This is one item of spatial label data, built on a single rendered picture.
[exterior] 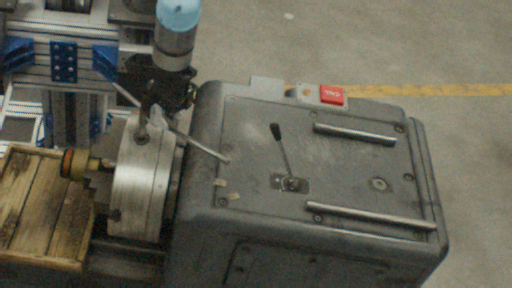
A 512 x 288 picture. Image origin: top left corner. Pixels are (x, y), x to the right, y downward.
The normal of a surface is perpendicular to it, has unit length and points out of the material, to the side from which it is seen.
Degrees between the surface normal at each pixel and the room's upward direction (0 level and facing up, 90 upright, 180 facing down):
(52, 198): 0
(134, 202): 62
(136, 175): 39
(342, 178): 0
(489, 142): 0
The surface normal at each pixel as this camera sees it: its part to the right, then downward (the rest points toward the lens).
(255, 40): 0.14, -0.67
